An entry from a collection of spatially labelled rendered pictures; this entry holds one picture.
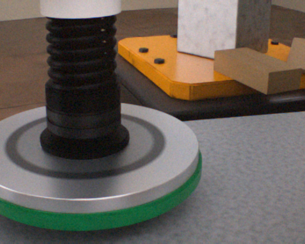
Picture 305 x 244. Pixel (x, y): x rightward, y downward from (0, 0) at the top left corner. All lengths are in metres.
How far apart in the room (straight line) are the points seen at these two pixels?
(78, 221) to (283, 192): 0.22
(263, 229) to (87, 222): 0.16
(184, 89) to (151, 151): 0.65
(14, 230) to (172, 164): 0.15
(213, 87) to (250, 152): 0.53
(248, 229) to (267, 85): 0.62
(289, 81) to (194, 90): 0.21
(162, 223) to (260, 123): 0.28
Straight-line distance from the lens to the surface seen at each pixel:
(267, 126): 0.66
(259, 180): 0.52
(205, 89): 1.09
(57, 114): 0.42
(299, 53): 1.31
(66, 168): 0.41
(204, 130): 0.63
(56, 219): 0.37
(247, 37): 1.28
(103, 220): 0.37
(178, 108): 1.03
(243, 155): 0.57
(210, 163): 0.54
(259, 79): 1.04
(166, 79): 1.11
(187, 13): 1.30
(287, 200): 0.49
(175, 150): 0.43
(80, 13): 0.39
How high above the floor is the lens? 1.10
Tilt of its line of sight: 22 degrees down
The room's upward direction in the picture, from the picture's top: 1 degrees clockwise
